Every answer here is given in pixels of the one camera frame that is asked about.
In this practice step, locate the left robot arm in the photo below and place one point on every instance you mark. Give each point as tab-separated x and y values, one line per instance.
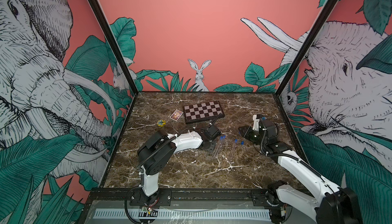
155	153

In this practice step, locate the yellow small toy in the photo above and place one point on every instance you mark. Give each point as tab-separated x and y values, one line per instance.
161	123

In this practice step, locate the folded chess board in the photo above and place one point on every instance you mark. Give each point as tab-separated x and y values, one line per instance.
202	112

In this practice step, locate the test tube rightmost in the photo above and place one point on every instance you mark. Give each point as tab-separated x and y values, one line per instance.
233	149

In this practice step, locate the small card box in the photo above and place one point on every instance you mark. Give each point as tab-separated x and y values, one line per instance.
176	115

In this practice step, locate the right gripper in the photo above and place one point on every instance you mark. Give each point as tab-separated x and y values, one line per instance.
246	134

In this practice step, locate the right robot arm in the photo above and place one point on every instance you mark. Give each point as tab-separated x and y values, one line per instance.
327	203

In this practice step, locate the test tube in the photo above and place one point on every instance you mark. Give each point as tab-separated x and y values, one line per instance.
233	149
218	147
223	143

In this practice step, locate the black mounting rail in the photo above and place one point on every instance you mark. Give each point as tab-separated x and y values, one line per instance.
167	196

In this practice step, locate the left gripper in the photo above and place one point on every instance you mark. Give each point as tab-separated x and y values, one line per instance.
213	146

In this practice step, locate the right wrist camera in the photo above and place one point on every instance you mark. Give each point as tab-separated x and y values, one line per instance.
256	120

